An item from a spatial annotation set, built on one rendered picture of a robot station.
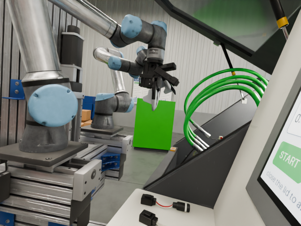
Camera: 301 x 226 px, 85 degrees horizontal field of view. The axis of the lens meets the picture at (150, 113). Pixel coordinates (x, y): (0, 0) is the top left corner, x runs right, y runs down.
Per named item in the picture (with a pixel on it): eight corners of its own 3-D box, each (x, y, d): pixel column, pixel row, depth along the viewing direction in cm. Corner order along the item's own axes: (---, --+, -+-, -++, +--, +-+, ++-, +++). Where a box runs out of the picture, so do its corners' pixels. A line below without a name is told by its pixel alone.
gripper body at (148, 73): (144, 89, 76) (146, 63, 75) (162, 90, 73) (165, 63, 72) (138, 87, 69) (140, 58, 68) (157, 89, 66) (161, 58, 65)
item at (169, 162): (169, 168, 114) (172, 146, 113) (176, 170, 112) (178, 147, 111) (135, 236, 55) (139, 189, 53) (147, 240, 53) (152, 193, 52)
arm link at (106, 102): (91, 111, 109) (92, 90, 108) (110, 111, 118) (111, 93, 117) (98, 113, 100) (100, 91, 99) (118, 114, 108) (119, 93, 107)
